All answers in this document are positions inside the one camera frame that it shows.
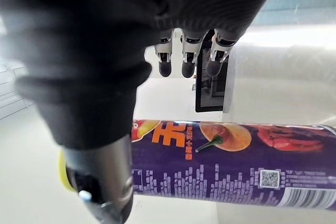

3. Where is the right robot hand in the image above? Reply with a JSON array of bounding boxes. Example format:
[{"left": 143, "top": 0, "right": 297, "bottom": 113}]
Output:
[{"left": 0, "top": 0, "right": 286, "bottom": 224}]

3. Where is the purple chips can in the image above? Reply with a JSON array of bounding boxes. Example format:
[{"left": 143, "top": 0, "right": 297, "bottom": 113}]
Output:
[{"left": 130, "top": 119, "right": 336, "bottom": 211}]

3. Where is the white shelf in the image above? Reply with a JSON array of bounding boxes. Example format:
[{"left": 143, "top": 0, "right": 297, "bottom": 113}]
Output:
[{"left": 0, "top": 15, "right": 36, "bottom": 127}]

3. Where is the yellow round gum container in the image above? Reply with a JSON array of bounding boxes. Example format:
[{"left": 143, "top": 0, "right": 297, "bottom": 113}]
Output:
[{"left": 58, "top": 151, "right": 76, "bottom": 193}]

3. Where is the black framed screen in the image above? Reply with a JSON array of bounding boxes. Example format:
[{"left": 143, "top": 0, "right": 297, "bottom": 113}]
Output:
[{"left": 192, "top": 30, "right": 231, "bottom": 114}]

